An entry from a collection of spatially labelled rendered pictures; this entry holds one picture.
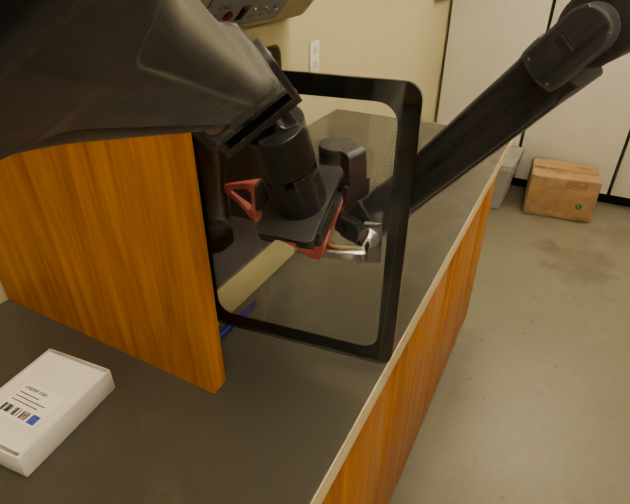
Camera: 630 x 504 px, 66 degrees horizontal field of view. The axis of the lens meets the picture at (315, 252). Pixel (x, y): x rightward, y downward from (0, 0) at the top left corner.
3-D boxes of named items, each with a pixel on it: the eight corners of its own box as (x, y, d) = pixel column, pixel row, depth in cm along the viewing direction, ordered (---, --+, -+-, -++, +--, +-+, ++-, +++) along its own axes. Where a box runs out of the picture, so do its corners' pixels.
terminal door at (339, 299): (209, 317, 79) (170, 60, 58) (391, 363, 71) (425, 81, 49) (207, 320, 79) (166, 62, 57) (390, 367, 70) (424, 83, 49)
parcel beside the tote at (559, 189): (521, 213, 321) (532, 173, 306) (523, 193, 347) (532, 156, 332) (589, 224, 309) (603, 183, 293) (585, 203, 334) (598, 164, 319)
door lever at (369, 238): (308, 237, 63) (307, 220, 62) (379, 247, 60) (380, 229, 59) (293, 258, 59) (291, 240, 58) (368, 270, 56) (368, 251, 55)
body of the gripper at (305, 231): (258, 242, 51) (235, 197, 45) (294, 171, 56) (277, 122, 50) (314, 253, 49) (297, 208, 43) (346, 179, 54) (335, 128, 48)
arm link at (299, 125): (250, 147, 40) (312, 118, 40) (225, 104, 44) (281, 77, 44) (273, 201, 45) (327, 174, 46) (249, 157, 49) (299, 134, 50)
